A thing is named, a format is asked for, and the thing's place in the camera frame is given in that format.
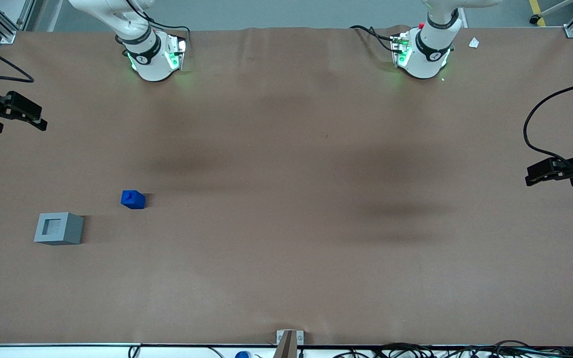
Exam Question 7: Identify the paper table cover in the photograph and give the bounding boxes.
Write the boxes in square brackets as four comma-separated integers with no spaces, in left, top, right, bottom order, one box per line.
[0,26,573,347]

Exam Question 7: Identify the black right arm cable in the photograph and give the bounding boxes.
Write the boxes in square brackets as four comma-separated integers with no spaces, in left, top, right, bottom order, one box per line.
[0,37,35,83]

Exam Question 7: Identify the small blue plastic part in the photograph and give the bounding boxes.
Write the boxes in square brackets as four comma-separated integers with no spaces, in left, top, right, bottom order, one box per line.
[120,190,146,210]

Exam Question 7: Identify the long black looping cable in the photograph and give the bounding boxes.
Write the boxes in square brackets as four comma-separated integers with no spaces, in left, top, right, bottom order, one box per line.
[523,79,573,165]

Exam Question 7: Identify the black right base cable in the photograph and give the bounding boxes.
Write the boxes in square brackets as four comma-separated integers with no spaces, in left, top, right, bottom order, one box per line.
[125,0,191,50]

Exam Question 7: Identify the tangled black cable bundle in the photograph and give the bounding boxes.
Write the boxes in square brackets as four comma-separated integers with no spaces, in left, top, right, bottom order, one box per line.
[331,340,573,358]

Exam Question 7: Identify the wheeled stand leg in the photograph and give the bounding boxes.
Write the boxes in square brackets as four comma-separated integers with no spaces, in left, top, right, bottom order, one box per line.
[529,0,573,25]

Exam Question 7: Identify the gray square base block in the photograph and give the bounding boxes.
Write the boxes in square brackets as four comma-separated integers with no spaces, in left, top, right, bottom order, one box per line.
[34,212,84,246]

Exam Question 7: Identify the black left base cable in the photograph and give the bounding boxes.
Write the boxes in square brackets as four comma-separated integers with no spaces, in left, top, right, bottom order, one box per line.
[350,25,402,53]

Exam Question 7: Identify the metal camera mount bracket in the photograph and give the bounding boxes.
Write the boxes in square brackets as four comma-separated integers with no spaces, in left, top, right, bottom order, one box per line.
[273,330,305,358]

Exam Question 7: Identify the black base cable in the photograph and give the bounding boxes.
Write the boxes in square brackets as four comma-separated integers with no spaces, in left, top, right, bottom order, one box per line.
[125,0,191,50]
[350,25,402,53]

